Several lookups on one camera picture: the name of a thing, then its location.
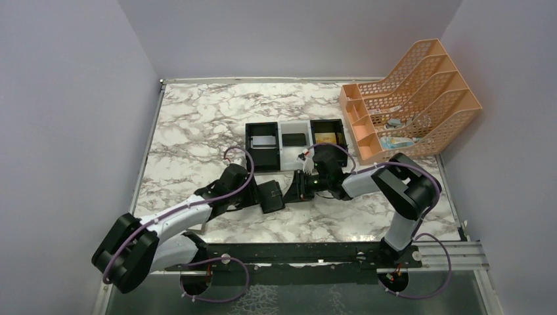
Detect black leather card holder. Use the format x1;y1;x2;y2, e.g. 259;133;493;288
257;180;285;214

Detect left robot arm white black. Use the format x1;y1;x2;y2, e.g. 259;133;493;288
91;163;256;293

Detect black card in tray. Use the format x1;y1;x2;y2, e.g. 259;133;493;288
281;133;307;146

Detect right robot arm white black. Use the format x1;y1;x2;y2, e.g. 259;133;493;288
282;150;442;263

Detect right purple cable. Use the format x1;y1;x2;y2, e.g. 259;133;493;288
300;142;453;301

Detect black white three-compartment tray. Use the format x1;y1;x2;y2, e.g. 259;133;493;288
244;119;347;173

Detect orange plastic file rack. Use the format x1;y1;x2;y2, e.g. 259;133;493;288
339;39;482;165

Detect gold card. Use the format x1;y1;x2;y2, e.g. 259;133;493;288
315;133;338;144

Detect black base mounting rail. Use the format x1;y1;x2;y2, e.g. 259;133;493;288
165;241;422;286

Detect purple cable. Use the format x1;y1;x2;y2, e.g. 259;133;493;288
300;142;453;301
102;146;250;303

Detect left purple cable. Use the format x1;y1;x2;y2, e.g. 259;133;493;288
102;146;250;303

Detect items inside file rack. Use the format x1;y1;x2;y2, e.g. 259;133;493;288
372;105;422;150

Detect silver card in tray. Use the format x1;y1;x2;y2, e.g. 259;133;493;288
250;135;277;149

